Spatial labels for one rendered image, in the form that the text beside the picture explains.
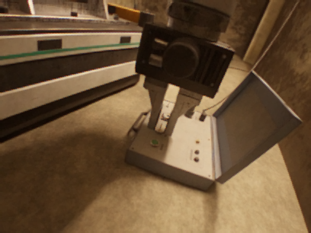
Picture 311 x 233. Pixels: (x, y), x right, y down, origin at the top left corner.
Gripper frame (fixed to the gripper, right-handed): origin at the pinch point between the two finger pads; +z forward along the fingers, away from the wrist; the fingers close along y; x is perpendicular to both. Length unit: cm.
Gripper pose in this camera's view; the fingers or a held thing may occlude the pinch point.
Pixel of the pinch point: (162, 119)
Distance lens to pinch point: 57.5
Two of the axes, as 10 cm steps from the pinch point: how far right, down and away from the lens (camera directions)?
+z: -2.5, 8.2, 5.1
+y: -9.4, -3.3, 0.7
